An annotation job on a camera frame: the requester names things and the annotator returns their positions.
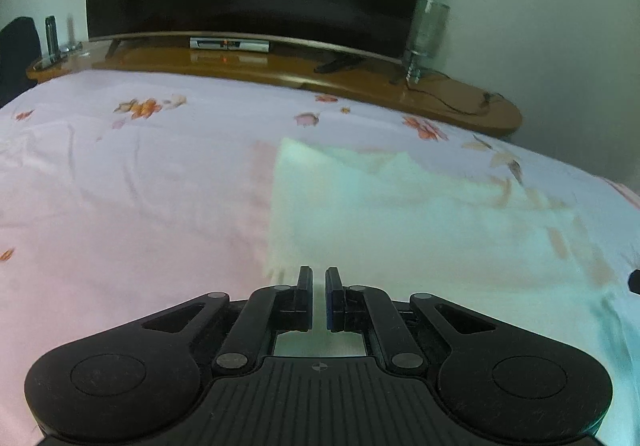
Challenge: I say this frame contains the white knitted sweater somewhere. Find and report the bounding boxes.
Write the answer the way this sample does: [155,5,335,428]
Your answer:
[266,140,639,445]

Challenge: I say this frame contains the pink floral bed sheet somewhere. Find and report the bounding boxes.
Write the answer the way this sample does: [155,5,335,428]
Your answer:
[1,71,639,445]

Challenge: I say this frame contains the brown wooden tv cabinet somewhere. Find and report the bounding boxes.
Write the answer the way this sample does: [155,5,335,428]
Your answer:
[26,36,523,137]

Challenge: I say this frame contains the silver set-top box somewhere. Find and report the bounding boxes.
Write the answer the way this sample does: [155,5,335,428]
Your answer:
[189,36,270,53]

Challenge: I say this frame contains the dark cylindrical bottle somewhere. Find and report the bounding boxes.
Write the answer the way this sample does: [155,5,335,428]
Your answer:
[46,16,60,57]

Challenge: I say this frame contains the black chair back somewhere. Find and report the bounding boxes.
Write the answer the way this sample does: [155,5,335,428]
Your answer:
[0,16,41,107]

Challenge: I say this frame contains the black power cable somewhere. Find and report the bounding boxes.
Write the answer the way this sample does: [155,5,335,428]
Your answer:
[389,70,508,117]

